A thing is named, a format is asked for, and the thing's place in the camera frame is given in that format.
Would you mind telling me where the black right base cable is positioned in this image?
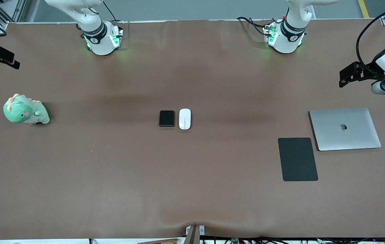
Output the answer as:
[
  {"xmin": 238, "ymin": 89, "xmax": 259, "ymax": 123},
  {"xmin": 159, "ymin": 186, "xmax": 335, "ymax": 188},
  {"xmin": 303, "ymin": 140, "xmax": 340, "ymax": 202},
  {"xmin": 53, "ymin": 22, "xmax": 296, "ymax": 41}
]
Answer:
[{"xmin": 103, "ymin": 0, "xmax": 117, "ymax": 22}]

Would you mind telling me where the brown table cover mat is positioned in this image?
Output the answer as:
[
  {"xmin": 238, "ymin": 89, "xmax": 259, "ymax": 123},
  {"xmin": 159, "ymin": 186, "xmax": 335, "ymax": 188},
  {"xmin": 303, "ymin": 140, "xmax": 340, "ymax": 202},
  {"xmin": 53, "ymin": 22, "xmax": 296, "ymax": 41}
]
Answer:
[{"xmin": 0, "ymin": 19, "xmax": 385, "ymax": 239}]

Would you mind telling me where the silver laptop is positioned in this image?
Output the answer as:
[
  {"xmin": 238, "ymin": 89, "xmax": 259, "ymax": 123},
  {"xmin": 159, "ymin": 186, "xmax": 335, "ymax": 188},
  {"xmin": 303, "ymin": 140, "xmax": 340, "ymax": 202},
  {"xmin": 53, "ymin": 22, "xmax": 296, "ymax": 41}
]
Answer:
[{"xmin": 309, "ymin": 108, "xmax": 382, "ymax": 151}]

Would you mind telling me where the white computer mouse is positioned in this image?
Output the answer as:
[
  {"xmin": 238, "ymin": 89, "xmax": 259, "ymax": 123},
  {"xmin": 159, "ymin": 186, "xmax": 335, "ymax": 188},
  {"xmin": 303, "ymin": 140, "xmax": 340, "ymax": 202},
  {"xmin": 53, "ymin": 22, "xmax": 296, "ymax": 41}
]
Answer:
[{"xmin": 179, "ymin": 108, "xmax": 191, "ymax": 130}]

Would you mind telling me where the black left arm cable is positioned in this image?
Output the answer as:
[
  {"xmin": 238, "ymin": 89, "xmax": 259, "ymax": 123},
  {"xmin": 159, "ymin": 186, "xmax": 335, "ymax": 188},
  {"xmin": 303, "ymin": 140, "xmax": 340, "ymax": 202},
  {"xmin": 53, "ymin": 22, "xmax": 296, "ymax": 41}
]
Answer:
[{"xmin": 356, "ymin": 0, "xmax": 385, "ymax": 73}]

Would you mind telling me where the black mouse pad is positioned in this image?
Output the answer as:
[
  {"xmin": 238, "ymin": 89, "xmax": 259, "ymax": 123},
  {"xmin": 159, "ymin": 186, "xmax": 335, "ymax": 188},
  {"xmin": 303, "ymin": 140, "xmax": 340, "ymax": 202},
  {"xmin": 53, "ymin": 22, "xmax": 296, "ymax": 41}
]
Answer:
[{"xmin": 278, "ymin": 137, "xmax": 319, "ymax": 182}]

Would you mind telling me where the green dinosaur plush toy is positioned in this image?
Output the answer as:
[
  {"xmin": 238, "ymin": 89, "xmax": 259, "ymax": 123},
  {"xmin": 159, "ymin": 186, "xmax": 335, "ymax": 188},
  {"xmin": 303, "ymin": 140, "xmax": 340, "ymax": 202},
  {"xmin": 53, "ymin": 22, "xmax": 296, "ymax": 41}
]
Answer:
[{"xmin": 3, "ymin": 94, "xmax": 50, "ymax": 125}]

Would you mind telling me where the metal stand bracket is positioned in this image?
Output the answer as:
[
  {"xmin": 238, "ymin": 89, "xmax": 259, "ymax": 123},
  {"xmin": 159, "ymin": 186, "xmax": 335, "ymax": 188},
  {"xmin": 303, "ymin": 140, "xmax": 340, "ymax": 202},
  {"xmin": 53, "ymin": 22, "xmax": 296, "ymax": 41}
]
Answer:
[{"xmin": 185, "ymin": 225, "xmax": 205, "ymax": 244}]

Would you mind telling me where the black phone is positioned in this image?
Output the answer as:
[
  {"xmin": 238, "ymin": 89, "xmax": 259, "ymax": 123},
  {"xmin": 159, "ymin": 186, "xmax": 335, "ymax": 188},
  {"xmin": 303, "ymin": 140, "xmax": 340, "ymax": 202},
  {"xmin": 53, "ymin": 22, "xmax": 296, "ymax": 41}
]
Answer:
[{"xmin": 159, "ymin": 110, "xmax": 175, "ymax": 127}]

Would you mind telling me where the black base cable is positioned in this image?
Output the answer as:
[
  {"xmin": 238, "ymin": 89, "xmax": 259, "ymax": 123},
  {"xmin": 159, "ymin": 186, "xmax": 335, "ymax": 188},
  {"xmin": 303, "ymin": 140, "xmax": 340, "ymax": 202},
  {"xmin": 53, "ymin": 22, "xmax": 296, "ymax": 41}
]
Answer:
[
  {"xmin": 237, "ymin": 16, "xmax": 271, "ymax": 36},
  {"xmin": 103, "ymin": 0, "xmax": 117, "ymax": 22}
]

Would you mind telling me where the black left base cable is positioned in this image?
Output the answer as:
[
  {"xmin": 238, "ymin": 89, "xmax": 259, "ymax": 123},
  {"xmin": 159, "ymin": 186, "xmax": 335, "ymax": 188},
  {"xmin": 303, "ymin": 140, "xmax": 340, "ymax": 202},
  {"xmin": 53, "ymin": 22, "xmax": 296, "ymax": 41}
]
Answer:
[{"xmin": 237, "ymin": 16, "xmax": 271, "ymax": 36}]

